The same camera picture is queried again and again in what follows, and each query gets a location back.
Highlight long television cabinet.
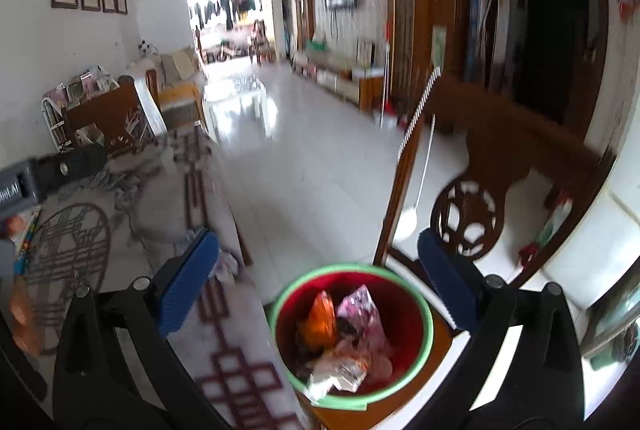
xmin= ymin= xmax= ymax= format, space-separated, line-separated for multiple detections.
xmin=294 ymin=50 xmax=386 ymax=111

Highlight long pink beige snack bag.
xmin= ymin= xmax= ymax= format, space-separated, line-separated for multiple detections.
xmin=336 ymin=284 xmax=396 ymax=362

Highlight hanging dark clothes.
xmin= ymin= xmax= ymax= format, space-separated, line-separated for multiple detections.
xmin=192 ymin=0 xmax=262 ymax=29

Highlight orange snack wrapper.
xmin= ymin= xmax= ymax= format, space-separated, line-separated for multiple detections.
xmin=302 ymin=290 xmax=337 ymax=354

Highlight red bin with green rim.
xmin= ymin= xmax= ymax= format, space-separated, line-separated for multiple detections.
xmin=267 ymin=263 xmax=436 ymax=411

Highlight red handled mop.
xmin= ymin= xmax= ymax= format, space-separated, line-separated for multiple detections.
xmin=377 ymin=23 xmax=394 ymax=121

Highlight white magazine rack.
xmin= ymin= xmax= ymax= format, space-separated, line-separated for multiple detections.
xmin=41 ymin=64 xmax=121 ymax=151

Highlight blue door curtain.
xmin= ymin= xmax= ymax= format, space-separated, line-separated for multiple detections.
xmin=462 ymin=0 xmax=512 ymax=86

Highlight white coffee table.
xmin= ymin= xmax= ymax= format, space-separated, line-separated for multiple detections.
xmin=199 ymin=76 xmax=274 ymax=141

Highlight wooden chair with solid back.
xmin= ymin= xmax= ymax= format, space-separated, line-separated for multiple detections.
xmin=62 ymin=77 xmax=167 ymax=151

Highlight bread print snack wrapper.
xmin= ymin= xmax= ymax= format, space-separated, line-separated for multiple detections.
xmin=305 ymin=352 xmax=371 ymax=404

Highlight bamboo wall painting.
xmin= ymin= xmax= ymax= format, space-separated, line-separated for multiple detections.
xmin=430 ymin=25 xmax=447 ymax=71

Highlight white long-handled brush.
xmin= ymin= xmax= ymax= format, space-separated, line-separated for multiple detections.
xmin=397 ymin=112 xmax=436 ymax=241

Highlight blue cartoon picture book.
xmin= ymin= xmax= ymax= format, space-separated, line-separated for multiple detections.
xmin=12 ymin=205 xmax=44 ymax=279

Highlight crumpled white paper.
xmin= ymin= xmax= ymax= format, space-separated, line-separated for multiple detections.
xmin=214 ymin=252 xmax=242 ymax=284

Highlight small framed geometric picture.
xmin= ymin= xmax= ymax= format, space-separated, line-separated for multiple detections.
xmin=356 ymin=38 xmax=376 ymax=68

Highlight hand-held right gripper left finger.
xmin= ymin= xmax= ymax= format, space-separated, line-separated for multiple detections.
xmin=51 ymin=229 xmax=227 ymax=430

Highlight wooden chair with carved back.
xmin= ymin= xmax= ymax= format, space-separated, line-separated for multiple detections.
xmin=373 ymin=68 xmax=619 ymax=297

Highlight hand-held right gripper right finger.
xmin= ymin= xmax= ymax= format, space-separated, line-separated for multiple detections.
xmin=417 ymin=228 xmax=587 ymax=430

